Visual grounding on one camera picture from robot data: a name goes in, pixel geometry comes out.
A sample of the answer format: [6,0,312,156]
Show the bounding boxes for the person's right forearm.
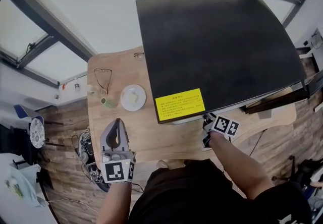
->
[209,133,275,200]

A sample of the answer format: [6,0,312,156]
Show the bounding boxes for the white round plate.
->
[120,84,147,112]

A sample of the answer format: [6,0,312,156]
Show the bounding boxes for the blue chair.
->
[14,104,64,149]

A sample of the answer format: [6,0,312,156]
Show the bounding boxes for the large black-frame window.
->
[0,0,98,89]

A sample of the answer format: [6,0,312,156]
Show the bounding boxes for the white floor cable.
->
[47,199,99,213]

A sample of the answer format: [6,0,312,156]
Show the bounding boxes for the green cup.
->
[100,97,117,109]

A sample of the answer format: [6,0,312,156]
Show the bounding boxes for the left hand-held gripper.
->
[99,118,137,184]

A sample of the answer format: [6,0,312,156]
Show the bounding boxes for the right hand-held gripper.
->
[201,113,241,150]

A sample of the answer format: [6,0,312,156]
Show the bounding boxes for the person's left forearm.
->
[95,182,134,224]

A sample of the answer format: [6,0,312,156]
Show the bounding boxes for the black office chair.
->
[272,154,323,188]

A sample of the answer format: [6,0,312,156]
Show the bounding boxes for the patterned round cushion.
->
[29,118,46,149]

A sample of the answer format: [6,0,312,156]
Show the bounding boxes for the bags of equipment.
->
[77,129,112,192]

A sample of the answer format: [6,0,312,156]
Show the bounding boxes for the thin wire-frame glasses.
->
[94,68,113,95]

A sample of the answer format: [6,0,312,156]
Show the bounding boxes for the clear plastic bag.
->
[0,167,48,208]

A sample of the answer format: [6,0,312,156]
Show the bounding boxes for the person's black shorts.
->
[128,158,312,224]

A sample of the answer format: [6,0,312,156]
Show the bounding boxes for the white side desk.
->
[0,152,60,224]

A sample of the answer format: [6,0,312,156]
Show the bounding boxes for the black mini fridge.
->
[135,0,323,125]

